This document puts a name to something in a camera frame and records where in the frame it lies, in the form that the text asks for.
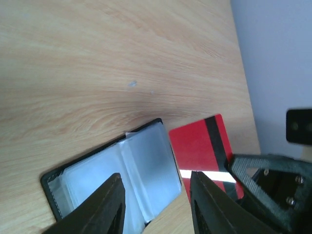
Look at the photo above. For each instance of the black card holder wallet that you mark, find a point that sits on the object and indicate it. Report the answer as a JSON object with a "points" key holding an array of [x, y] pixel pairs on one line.
{"points": [[140, 165]]}

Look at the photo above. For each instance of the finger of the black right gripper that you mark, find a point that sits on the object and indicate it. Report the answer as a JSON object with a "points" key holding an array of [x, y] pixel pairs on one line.
{"points": [[278, 190]]}

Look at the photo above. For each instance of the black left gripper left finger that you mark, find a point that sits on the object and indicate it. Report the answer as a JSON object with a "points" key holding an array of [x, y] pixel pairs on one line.
{"points": [[103, 212]]}

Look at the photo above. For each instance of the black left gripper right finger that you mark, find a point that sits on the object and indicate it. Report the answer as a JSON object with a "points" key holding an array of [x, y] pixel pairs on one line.
{"points": [[213, 212]]}

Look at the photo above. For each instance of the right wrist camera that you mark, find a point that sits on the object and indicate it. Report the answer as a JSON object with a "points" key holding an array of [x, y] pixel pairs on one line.
{"points": [[299, 126]]}

